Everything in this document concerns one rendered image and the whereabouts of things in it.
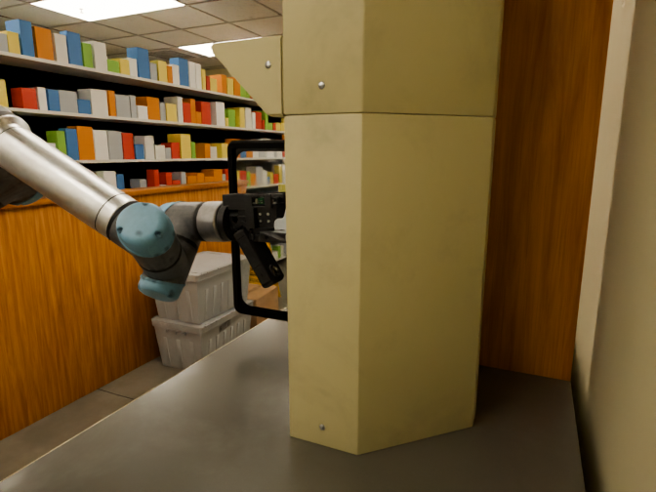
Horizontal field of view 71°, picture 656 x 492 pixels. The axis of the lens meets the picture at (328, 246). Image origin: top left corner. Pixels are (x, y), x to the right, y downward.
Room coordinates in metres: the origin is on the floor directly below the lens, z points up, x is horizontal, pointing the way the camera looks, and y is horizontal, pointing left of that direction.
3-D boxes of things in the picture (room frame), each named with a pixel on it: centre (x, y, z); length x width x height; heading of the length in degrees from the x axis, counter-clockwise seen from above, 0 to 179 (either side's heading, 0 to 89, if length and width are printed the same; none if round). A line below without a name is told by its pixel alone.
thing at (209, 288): (2.97, 0.83, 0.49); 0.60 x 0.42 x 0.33; 156
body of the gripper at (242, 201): (0.81, 0.13, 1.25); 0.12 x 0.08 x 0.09; 66
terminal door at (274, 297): (0.98, 0.08, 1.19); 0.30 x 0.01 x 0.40; 65
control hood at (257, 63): (0.80, 0.04, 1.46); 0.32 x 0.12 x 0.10; 156
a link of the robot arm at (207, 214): (0.84, 0.20, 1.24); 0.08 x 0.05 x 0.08; 156
